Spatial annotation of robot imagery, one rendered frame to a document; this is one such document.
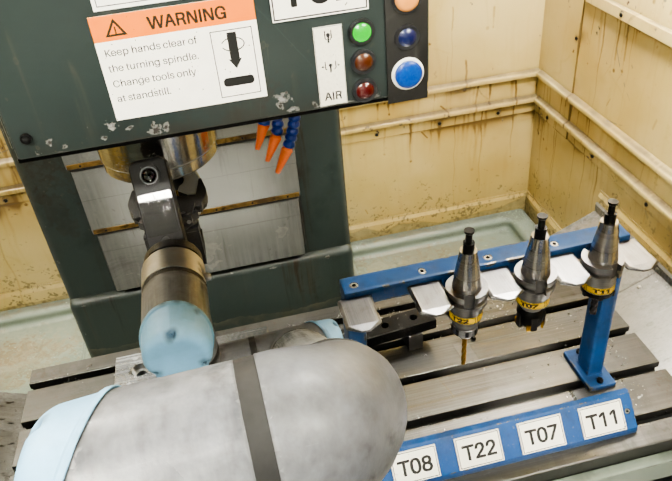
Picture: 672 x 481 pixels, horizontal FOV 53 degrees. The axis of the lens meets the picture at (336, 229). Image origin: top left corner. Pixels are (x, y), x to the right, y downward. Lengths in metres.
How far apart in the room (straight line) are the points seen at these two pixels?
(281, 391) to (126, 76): 0.41
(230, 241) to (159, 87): 0.91
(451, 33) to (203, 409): 1.62
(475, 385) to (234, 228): 0.64
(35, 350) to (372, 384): 1.73
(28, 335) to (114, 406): 1.75
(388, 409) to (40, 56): 0.47
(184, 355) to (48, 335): 1.43
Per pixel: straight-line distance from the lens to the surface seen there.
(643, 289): 1.70
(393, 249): 2.14
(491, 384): 1.33
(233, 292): 1.70
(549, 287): 1.05
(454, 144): 2.07
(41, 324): 2.19
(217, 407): 0.40
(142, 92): 0.71
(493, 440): 1.19
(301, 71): 0.72
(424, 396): 1.30
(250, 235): 1.59
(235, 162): 1.48
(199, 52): 0.70
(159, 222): 0.85
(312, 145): 1.53
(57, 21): 0.70
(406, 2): 0.71
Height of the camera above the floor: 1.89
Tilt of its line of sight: 35 degrees down
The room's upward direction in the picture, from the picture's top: 6 degrees counter-clockwise
